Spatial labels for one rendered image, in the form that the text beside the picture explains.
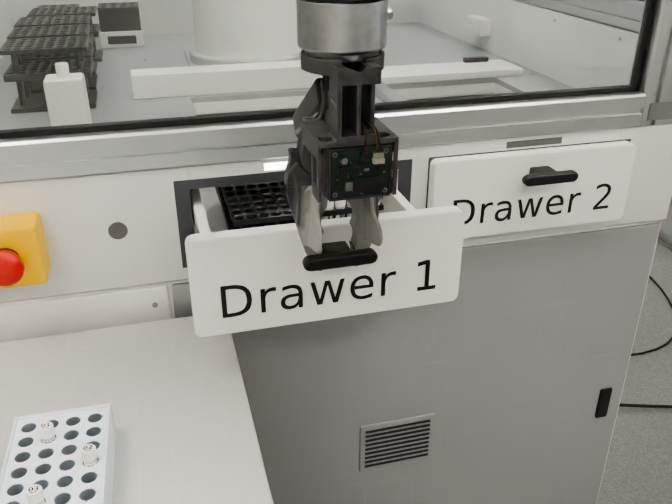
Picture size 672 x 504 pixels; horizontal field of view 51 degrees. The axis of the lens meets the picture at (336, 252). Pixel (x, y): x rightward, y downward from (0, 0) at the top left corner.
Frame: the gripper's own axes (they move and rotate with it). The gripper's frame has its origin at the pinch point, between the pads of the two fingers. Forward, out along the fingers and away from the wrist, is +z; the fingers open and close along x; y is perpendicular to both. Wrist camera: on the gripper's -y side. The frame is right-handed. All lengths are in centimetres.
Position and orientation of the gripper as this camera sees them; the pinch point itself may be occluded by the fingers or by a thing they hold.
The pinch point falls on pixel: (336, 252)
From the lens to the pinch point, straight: 69.9
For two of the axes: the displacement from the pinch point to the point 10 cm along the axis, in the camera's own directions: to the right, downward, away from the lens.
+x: 9.7, -1.2, 2.3
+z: 0.0, 8.9, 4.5
